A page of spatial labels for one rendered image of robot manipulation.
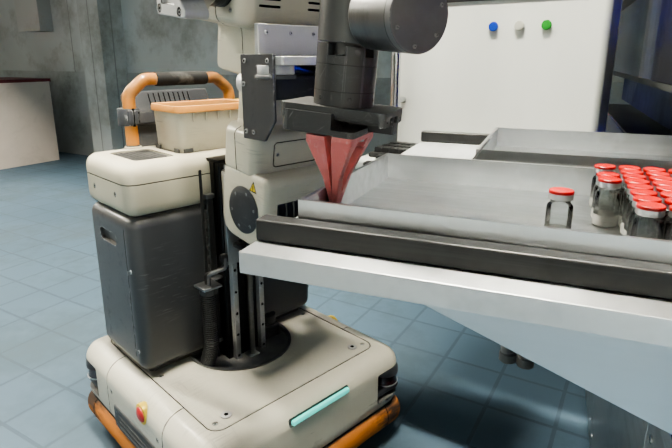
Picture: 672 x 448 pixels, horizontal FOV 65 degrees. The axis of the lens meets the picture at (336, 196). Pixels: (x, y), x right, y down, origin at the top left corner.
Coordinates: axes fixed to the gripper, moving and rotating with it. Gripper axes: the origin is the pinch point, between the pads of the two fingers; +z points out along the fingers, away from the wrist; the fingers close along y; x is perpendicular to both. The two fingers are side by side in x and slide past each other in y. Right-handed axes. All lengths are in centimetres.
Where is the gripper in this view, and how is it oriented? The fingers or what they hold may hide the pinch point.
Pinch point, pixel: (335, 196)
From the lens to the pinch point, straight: 52.7
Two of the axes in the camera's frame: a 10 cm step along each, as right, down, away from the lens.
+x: 3.6, -2.4, 9.0
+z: -0.8, 9.5, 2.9
